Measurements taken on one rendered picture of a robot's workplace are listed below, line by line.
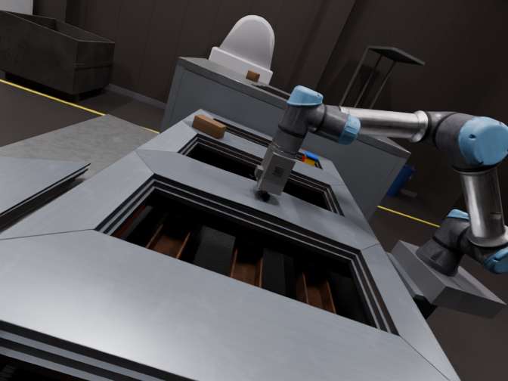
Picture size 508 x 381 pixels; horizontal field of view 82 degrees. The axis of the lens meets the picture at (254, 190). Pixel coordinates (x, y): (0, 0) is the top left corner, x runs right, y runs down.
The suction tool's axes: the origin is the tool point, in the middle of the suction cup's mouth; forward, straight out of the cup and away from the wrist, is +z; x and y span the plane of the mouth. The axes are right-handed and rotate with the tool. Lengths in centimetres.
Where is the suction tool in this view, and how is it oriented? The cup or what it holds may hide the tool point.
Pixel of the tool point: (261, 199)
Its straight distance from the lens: 82.6
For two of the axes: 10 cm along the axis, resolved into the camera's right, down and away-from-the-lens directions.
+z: -3.6, 8.5, 3.9
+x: 9.3, 2.9, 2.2
